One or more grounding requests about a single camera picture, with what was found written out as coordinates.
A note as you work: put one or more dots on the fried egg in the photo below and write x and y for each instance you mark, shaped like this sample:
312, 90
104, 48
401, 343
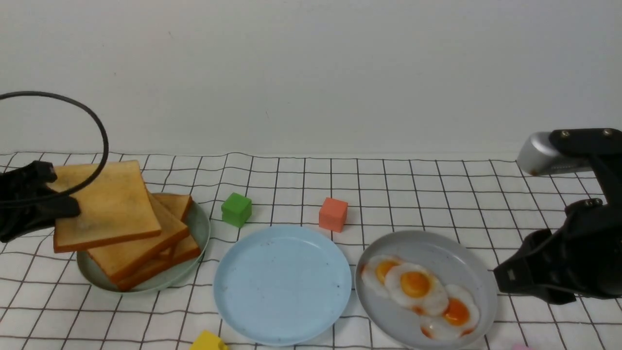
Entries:
374, 273
460, 318
417, 289

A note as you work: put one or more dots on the orange cube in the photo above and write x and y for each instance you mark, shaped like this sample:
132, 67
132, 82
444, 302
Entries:
332, 215

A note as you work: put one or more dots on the green plate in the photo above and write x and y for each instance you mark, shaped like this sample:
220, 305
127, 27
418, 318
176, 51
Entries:
199, 225

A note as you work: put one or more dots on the grey plate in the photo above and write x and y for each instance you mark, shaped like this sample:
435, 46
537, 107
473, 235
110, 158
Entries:
448, 260

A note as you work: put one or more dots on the green cube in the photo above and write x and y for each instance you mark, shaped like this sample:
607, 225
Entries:
236, 210

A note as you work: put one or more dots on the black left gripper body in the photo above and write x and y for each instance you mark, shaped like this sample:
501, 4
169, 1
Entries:
31, 182

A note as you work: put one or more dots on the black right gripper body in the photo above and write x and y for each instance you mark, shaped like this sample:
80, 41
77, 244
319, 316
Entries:
582, 258

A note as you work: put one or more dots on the white black-grid tablecloth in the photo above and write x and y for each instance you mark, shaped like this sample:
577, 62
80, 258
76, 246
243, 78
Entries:
489, 206

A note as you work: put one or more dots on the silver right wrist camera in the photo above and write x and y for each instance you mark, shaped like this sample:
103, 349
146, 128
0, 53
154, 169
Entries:
565, 151

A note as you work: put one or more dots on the toast slice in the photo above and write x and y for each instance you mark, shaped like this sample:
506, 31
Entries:
115, 208
183, 251
118, 261
177, 204

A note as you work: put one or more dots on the light blue plate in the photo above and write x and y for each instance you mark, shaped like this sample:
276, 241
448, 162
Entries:
282, 285

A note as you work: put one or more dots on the yellow block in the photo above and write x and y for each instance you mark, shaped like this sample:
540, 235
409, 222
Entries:
208, 341

